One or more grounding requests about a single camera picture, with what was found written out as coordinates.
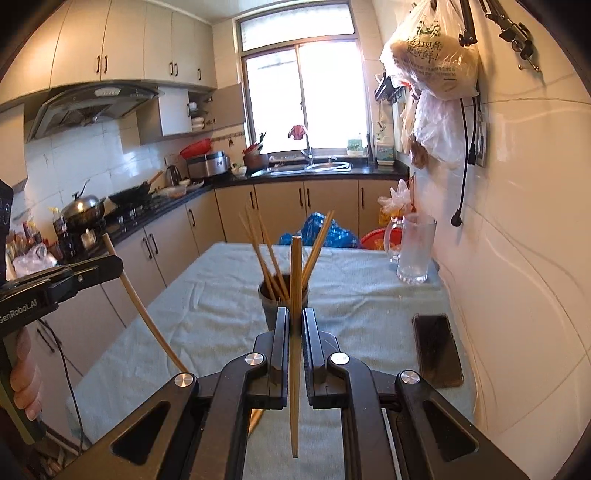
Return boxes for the kitchen window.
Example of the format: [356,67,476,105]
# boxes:
[233,4,375,160]

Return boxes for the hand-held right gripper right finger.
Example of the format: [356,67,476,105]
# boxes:
[301,307,532,480]

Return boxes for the grey-blue table cloth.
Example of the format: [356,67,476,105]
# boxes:
[67,242,476,480]

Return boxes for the steel kitchen sink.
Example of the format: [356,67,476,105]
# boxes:
[268,159,354,173]

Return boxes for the bunch of bamboo chopsticks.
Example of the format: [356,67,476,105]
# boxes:
[239,208,335,301]

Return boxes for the beige upper kitchen cabinets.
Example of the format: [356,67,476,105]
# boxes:
[0,0,219,107]

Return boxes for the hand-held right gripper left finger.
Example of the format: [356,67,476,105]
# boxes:
[53,307,294,480]

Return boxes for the large printed plastic bag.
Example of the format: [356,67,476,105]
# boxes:
[379,0,481,100]

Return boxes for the long bamboo chopstick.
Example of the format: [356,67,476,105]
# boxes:
[290,235,303,459]
[102,233,265,437]

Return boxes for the plastic bag with yellow contents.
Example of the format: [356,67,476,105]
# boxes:
[378,179,414,219]

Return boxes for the blue plastic bag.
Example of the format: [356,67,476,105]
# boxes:
[277,212,361,250]

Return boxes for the beige kitchen cabinets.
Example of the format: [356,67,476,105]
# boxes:
[28,178,411,365]
[0,0,219,107]

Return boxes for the steel pot with lid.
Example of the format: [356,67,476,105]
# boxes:
[60,180,107,224]

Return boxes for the white plastic bag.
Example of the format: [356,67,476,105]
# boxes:
[413,92,472,167]

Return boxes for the dark grey perforated utensil holder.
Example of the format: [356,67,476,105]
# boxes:
[257,274,309,330]

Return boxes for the red floor basin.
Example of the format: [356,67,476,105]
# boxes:
[360,228,393,252]

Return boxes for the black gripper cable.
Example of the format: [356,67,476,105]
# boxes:
[39,318,89,455]

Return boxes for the open shelf with bowls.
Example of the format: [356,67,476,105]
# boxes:
[187,90,217,134]

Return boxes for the black wok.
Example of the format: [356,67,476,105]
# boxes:
[108,171,164,207]

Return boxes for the black knife rack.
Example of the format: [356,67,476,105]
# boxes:
[374,74,408,104]

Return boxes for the silver rice cooker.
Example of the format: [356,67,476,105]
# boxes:
[187,151,232,180]

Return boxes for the person's left hand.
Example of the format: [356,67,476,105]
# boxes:
[9,330,44,421]

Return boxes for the red plastic basin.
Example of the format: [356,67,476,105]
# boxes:
[180,138,214,160]

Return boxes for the wall socket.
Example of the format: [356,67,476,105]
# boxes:
[475,111,488,168]

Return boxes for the brown pot with utensils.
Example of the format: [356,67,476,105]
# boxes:
[242,131,269,171]

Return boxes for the smartphone in clear case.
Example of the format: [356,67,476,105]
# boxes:
[412,314,465,388]

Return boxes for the steel range hood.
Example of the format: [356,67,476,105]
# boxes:
[25,80,164,141]

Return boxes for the black clamp mount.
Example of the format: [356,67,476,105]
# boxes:
[480,0,541,72]

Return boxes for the clear glass beer mug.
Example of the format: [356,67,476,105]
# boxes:
[384,213,437,284]

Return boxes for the black kitchen countertop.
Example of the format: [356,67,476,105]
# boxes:
[60,159,409,245]

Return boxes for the black power plug with cable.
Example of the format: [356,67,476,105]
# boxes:
[450,97,478,228]

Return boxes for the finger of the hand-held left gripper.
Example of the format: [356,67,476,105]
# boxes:
[46,255,124,303]

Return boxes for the beige lower kitchen cabinets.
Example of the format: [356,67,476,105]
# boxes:
[28,178,411,365]

